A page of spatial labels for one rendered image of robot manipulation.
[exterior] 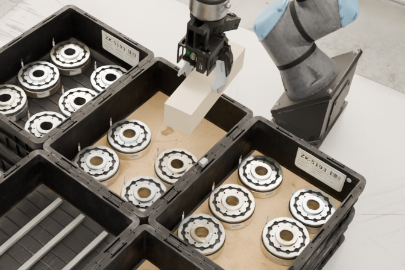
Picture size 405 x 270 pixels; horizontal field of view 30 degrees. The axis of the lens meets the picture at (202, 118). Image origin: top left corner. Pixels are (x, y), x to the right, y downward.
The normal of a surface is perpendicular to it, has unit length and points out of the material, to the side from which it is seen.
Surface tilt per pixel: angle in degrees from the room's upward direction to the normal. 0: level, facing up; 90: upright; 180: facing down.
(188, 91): 0
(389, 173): 0
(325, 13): 76
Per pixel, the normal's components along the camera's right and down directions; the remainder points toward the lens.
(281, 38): -0.24, 0.47
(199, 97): 0.07, -0.68
